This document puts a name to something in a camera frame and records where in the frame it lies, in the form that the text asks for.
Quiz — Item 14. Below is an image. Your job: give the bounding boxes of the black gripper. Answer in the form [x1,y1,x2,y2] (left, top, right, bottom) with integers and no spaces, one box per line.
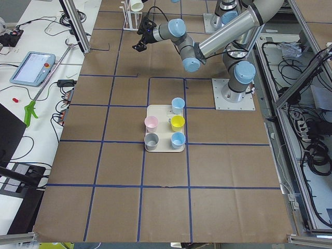
[132,17,157,51]

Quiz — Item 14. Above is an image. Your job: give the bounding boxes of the cream white plastic cup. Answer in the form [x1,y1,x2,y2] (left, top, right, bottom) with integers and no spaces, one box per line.
[130,0,144,12]

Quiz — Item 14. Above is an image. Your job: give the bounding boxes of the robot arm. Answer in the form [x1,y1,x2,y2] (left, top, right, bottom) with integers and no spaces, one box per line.
[203,0,241,34]
[133,1,283,103]

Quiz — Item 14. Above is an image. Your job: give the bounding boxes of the light blue cup near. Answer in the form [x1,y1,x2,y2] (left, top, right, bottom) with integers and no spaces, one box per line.
[171,97,185,115]

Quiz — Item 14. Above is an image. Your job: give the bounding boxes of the light blue cup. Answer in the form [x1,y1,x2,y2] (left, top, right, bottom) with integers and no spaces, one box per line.
[171,132,186,149]
[171,97,185,115]

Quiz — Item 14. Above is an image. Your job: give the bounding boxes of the pink plastic cup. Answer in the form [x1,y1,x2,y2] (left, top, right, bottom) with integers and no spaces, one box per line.
[144,116,159,132]

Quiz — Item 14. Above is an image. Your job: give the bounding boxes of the yellow plastic cup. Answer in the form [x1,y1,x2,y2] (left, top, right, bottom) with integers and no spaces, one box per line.
[171,115,185,132]

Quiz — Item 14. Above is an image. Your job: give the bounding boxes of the grey plastic cup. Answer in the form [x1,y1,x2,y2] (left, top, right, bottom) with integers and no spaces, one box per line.
[144,133,159,151]

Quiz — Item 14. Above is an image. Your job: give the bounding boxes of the light blue cup far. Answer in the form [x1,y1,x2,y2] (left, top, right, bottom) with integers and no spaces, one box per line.
[171,132,186,149]

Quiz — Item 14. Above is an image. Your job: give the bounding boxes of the cream plastic tray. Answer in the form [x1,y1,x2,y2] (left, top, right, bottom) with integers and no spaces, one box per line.
[145,105,185,153]

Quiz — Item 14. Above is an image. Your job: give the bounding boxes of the blue teach pendant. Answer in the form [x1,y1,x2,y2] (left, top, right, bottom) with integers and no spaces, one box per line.
[9,51,56,87]

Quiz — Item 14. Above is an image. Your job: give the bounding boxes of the black computer monitor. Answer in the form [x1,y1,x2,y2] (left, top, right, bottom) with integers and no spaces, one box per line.
[0,104,26,168]

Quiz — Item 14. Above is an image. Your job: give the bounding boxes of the white wire cup rack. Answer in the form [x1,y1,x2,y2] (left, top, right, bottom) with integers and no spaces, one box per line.
[119,1,142,31]

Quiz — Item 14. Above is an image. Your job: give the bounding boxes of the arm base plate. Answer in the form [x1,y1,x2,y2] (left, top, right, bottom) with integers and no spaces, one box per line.
[203,13,222,34]
[212,78,255,111]

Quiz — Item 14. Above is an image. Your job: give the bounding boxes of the aluminium frame post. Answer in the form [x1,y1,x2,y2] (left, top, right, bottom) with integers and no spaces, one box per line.
[59,0,91,54]

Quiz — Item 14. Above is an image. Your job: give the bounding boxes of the green handled reach grabber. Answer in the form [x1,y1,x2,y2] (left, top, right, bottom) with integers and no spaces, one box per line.
[24,39,76,127]

